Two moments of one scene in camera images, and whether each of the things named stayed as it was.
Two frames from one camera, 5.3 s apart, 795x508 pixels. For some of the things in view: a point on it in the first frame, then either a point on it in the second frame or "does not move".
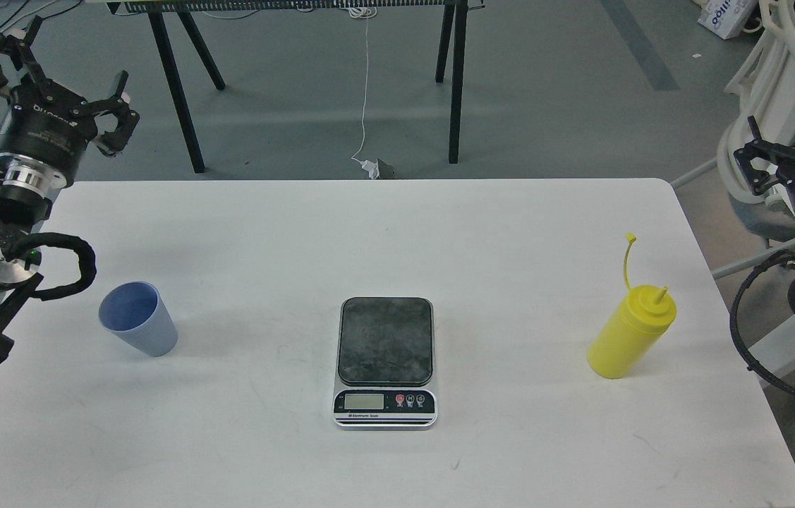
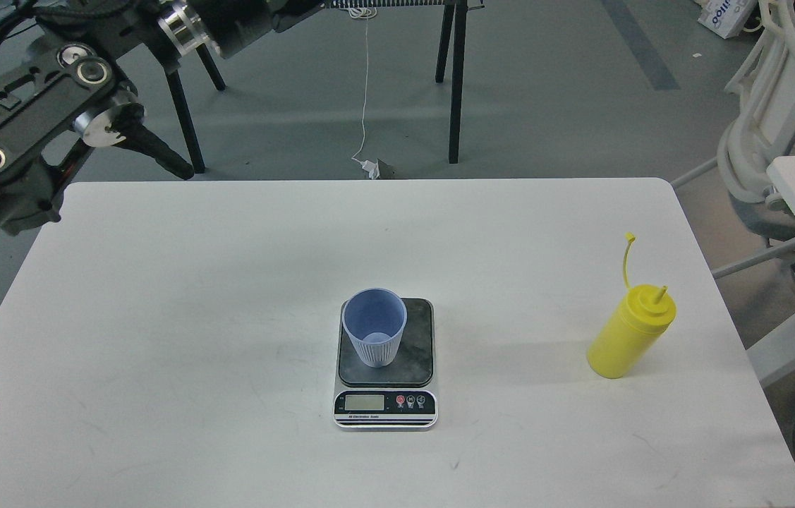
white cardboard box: [726, 17] does not move
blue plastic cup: [135, 312] -> [375, 318]
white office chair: [781, 82] does not move
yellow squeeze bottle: [632, 329] does not move
